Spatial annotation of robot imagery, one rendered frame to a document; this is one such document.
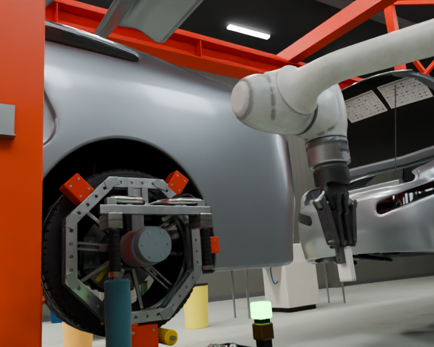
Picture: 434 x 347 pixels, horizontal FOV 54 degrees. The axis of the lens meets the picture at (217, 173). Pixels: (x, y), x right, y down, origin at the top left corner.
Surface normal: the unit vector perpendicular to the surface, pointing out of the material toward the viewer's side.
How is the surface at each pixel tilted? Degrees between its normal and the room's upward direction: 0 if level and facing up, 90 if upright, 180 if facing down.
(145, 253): 90
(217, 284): 90
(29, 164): 90
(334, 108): 90
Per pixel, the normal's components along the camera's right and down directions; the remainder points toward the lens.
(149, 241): 0.54, -0.22
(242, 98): -0.88, 0.00
